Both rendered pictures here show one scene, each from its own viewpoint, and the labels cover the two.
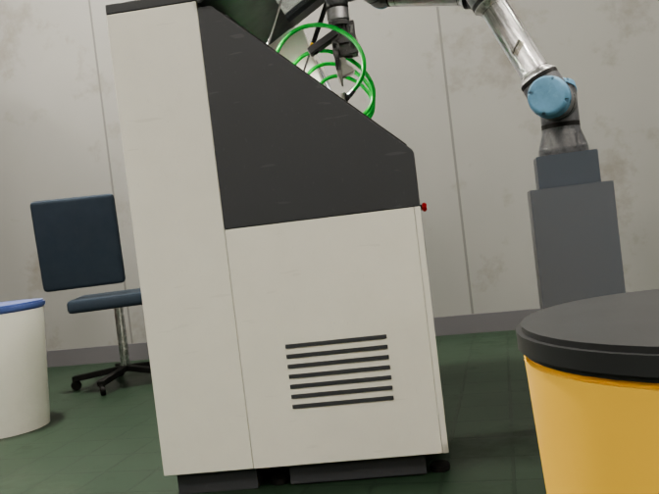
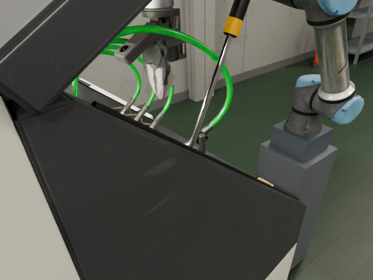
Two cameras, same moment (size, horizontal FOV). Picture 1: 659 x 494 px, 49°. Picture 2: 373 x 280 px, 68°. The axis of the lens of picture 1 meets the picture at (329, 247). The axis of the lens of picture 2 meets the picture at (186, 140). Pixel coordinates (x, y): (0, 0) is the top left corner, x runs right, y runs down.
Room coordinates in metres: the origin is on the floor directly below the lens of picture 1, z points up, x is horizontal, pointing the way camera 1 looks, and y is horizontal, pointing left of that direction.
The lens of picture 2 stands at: (1.94, 0.35, 1.53)
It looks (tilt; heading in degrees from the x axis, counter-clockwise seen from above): 33 degrees down; 312
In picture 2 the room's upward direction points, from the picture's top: 3 degrees counter-clockwise
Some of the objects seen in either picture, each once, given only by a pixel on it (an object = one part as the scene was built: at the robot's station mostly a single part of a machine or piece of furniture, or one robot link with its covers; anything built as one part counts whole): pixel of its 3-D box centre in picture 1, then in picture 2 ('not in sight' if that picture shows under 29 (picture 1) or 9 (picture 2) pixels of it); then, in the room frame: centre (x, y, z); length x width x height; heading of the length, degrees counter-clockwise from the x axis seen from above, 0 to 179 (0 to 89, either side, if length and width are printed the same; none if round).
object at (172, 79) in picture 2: (345, 71); (168, 81); (2.42, -0.12, 1.28); 0.06 x 0.03 x 0.09; 83
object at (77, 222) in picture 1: (114, 290); not in sight; (4.20, 1.28, 0.55); 0.64 x 0.61 x 1.11; 170
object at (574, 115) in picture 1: (557, 102); (311, 91); (2.26, -0.76, 1.07); 0.13 x 0.12 x 0.14; 154
